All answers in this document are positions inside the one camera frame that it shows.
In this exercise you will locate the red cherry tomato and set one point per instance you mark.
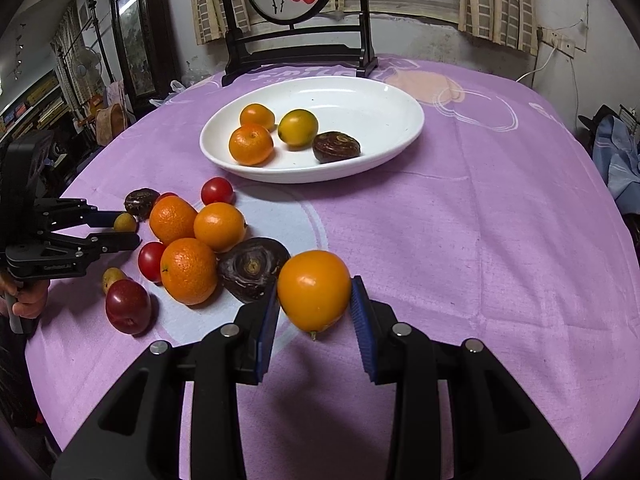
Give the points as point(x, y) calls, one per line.
point(151, 260)
point(165, 195)
point(217, 191)

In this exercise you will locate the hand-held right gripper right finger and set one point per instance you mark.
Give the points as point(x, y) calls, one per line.
point(362, 330)

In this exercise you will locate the person's left hand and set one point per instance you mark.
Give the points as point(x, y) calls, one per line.
point(31, 300)

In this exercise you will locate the yellow-green citrus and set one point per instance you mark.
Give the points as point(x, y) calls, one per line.
point(298, 127)

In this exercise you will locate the white wall socket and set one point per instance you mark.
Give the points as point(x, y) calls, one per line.
point(560, 42)

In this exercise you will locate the tan fabric bag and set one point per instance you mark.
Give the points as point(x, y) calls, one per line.
point(110, 122)

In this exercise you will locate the small orange mandarin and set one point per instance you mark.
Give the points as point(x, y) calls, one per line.
point(257, 116)

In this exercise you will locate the dark red plum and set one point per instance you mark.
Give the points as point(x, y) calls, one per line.
point(128, 306)

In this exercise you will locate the white standing fan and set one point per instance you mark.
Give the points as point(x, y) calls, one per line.
point(82, 62)

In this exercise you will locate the large dark water chestnut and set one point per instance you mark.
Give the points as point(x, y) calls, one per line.
point(252, 268)

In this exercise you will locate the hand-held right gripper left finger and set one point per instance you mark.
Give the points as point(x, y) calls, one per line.
point(267, 332)

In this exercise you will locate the white plastic bag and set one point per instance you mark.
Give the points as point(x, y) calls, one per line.
point(172, 91)

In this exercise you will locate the black bag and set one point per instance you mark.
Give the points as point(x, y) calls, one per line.
point(597, 120)

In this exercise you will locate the dark wooden framed panel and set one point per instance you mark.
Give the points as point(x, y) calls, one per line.
point(132, 35)

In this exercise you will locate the black tripod pole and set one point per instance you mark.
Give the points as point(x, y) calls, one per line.
point(95, 20)

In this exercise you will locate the white oval plate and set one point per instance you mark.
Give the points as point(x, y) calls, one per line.
point(350, 110)

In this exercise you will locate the round painted table screen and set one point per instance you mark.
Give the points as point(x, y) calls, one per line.
point(295, 57)

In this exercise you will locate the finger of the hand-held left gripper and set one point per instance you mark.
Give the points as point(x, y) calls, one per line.
point(102, 219)
point(120, 242)

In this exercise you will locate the smooth orange citrus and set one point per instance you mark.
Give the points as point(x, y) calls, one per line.
point(314, 290)

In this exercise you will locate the clear plastic bag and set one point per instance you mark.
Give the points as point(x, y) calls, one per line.
point(197, 77)

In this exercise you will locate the bookshelf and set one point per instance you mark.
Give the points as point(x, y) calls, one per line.
point(35, 105)

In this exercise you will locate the purple printed tablecloth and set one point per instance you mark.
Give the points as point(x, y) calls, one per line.
point(475, 235)

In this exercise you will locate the blue clothing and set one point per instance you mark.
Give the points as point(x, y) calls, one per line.
point(620, 160)

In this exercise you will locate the pink cloth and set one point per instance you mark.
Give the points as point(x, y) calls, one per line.
point(114, 92)

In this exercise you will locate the pale floral curtain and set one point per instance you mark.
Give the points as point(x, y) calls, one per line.
point(65, 50)

